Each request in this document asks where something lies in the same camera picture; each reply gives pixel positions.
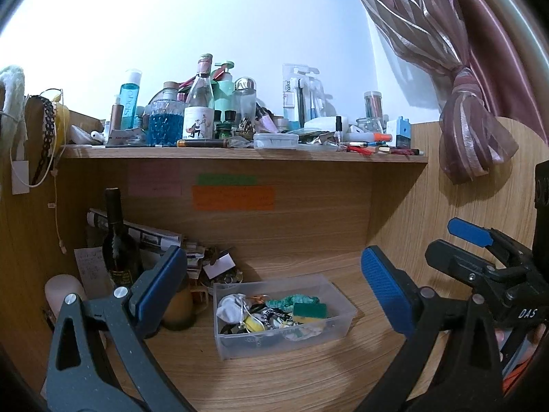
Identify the blue and white box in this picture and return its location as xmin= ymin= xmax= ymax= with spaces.
xmin=386 ymin=116 xmax=411 ymax=147

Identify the clear cylinder container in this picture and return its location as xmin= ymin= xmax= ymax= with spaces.
xmin=364 ymin=91 xmax=384 ymax=118

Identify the white charger adapter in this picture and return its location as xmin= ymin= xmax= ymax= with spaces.
xmin=12 ymin=161 xmax=30 ymax=195

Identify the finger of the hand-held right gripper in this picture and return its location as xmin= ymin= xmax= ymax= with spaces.
xmin=424 ymin=239 xmax=492 ymax=295
xmin=448 ymin=218 xmax=533 ymax=267

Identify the flat clear plastic case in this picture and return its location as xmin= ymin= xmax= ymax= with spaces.
xmin=253 ymin=133 xmax=300 ymax=149

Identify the dark wine bottle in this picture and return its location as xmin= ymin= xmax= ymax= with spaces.
xmin=102 ymin=188 xmax=140 ymax=286

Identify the pink sticky note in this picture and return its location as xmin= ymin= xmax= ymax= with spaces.
xmin=129 ymin=171 xmax=183 ymax=196

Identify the wooden shelf board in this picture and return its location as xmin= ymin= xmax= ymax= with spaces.
xmin=62 ymin=144 xmax=429 ymax=164

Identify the pink cosmetic tube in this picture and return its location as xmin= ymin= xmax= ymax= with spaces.
xmin=256 ymin=107 xmax=279 ymax=131

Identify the orange sticky note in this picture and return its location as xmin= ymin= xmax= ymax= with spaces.
xmin=191 ymin=185 xmax=275 ymax=211

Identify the yellow hanging item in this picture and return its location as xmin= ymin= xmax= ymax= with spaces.
xmin=54 ymin=103 xmax=70 ymax=142

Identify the white paper tag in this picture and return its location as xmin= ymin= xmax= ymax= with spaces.
xmin=202 ymin=254 xmax=236 ymax=279

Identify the green pump bottle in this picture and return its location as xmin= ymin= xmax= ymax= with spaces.
xmin=213 ymin=61 xmax=236 ymax=112

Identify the brown mug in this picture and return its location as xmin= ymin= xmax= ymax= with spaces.
xmin=161 ymin=272 xmax=211 ymax=331

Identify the clear glass bottle illustrated label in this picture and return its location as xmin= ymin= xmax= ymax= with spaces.
xmin=184 ymin=54 xmax=215 ymax=140

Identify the black patterned headband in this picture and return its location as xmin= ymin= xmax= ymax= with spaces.
xmin=28 ymin=94 xmax=56 ymax=185

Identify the green sticky note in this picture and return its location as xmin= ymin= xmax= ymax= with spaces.
xmin=197 ymin=174 xmax=258 ymax=185

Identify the blue toner bottle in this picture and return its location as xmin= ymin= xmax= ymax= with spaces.
xmin=120 ymin=69 xmax=142 ymax=130

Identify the green knitted cloth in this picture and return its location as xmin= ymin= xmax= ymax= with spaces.
xmin=268 ymin=294 xmax=320 ymax=310

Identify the pink striped curtain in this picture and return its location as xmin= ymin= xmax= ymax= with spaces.
xmin=343 ymin=0 xmax=549 ymax=185

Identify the brown pen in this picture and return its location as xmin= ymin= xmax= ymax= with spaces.
xmin=177 ymin=138 xmax=232 ymax=147

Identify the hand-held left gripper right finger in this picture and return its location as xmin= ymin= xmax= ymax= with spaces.
xmin=356 ymin=245 xmax=507 ymax=412

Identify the handwritten paper note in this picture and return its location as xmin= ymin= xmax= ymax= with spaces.
xmin=74 ymin=247 xmax=114 ymax=299

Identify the rolled newspaper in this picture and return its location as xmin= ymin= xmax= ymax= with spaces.
xmin=87 ymin=208 xmax=183 ymax=250

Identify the white earbuds case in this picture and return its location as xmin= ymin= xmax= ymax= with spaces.
xmin=71 ymin=125 xmax=106 ymax=144

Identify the black strappy underwear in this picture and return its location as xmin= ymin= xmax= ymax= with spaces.
xmin=220 ymin=305 xmax=279 ymax=336

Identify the thin hanging cord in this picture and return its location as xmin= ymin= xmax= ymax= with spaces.
xmin=50 ymin=167 xmax=67 ymax=254

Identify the glass jar of blue beads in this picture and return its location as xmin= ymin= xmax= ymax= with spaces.
xmin=148 ymin=81 xmax=184 ymax=147

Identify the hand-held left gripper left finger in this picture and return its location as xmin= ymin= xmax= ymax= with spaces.
xmin=45 ymin=245 xmax=194 ymax=412

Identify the toothbrush package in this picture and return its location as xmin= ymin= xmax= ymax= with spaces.
xmin=282 ymin=64 xmax=322 ymax=123

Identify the clear plastic storage box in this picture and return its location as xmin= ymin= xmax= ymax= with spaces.
xmin=213 ymin=274 xmax=358 ymax=360

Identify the clear bottle silver cap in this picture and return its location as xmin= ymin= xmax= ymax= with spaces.
xmin=234 ymin=77 xmax=258 ymax=123

